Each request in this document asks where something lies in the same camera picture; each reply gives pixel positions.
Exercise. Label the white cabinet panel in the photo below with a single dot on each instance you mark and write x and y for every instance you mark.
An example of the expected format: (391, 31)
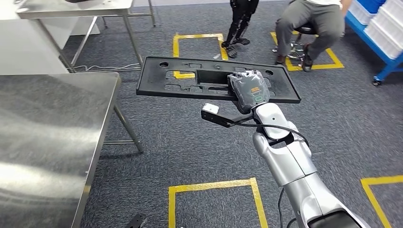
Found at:
(19, 47)

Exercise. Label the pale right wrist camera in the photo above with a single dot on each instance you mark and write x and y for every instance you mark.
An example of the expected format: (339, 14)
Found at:
(210, 108)

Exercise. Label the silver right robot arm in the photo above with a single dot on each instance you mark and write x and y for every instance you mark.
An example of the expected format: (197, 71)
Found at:
(289, 160)

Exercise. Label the black plastic mounting plate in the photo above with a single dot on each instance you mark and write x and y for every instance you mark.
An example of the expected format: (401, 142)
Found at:
(151, 85)

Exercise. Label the blue steel shelf rack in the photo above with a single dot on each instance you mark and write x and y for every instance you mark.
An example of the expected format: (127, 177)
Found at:
(368, 42)

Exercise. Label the small black humanoid robot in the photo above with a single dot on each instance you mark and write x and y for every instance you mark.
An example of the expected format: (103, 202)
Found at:
(239, 19)

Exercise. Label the stainless steel table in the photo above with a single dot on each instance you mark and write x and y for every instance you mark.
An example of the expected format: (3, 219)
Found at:
(78, 5)

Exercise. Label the person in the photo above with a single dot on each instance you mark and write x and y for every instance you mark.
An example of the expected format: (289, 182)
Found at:
(324, 22)

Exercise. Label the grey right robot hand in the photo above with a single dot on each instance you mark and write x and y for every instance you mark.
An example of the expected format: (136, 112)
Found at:
(248, 91)

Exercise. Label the chrome base stool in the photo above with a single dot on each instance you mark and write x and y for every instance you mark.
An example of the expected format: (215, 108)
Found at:
(305, 29)

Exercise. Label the white plastic bin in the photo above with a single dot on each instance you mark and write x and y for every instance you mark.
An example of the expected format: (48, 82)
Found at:
(384, 34)
(357, 12)

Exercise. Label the stainless steel workbench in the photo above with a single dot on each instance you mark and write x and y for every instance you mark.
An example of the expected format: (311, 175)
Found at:
(47, 126)

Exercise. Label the blue plastic bin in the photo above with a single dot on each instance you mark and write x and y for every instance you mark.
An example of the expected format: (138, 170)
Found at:
(371, 4)

